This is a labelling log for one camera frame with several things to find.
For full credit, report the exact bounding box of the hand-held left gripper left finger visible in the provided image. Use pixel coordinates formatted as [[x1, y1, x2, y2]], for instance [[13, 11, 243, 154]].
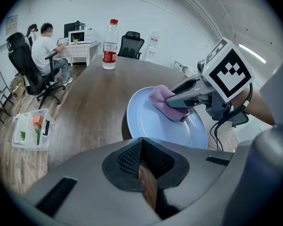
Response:
[[21, 137, 162, 226]]

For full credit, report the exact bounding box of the white water dispenser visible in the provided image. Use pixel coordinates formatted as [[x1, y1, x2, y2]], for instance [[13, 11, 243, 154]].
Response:
[[145, 31, 161, 62]]

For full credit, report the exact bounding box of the big blue plate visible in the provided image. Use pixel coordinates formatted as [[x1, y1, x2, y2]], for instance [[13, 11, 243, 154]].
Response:
[[126, 86, 208, 150]]

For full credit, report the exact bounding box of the person's right forearm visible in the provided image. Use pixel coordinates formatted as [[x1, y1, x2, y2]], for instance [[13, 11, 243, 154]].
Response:
[[232, 87, 275, 127]]

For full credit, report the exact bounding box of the plastic water bottle red cap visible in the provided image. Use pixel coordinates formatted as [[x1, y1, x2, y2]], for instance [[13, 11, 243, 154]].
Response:
[[102, 19, 119, 70]]

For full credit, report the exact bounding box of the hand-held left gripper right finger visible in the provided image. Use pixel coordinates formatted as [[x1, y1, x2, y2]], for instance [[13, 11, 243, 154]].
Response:
[[141, 137, 236, 226]]

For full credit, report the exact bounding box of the white countertop appliance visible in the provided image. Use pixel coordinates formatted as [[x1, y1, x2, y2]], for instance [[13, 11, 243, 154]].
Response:
[[84, 29, 100, 43]]

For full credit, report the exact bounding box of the green leafy sprig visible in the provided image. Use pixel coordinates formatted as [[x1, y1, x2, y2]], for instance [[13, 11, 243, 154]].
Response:
[[34, 127, 42, 145]]

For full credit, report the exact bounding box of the black rectangular clip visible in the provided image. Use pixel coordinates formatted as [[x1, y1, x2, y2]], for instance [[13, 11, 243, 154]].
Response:
[[42, 119, 50, 136]]

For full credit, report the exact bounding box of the white perforated tray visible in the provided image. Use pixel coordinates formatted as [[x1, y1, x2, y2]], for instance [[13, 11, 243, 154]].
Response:
[[15, 113, 42, 145]]

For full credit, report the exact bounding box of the black office chair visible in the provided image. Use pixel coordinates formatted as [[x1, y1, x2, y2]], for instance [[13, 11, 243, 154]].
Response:
[[117, 31, 145, 60], [6, 32, 66, 110]]

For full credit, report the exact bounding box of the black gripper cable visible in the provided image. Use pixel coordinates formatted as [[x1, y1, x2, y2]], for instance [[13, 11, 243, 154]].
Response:
[[209, 82, 254, 152]]

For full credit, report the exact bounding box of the ceiling light strip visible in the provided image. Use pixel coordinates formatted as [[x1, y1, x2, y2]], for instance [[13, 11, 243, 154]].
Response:
[[238, 43, 266, 64]]

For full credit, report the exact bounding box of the white microwave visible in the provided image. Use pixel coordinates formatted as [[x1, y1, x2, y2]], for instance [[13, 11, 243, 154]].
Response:
[[68, 30, 86, 45]]

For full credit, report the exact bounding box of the purple cloth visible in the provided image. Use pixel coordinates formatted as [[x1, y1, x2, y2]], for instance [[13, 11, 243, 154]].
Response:
[[148, 84, 191, 122]]

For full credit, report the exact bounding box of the orange block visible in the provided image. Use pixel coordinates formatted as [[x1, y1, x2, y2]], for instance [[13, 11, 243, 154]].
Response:
[[32, 115, 44, 128]]

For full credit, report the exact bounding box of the wall poster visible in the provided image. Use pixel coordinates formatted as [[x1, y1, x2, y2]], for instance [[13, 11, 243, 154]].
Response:
[[6, 15, 18, 36]]

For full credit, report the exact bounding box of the clear plastic storage box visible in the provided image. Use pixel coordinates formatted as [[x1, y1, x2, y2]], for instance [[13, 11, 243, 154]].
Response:
[[11, 108, 55, 152]]

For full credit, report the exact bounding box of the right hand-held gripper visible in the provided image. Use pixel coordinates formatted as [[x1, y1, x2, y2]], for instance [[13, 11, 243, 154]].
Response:
[[165, 37, 255, 128]]

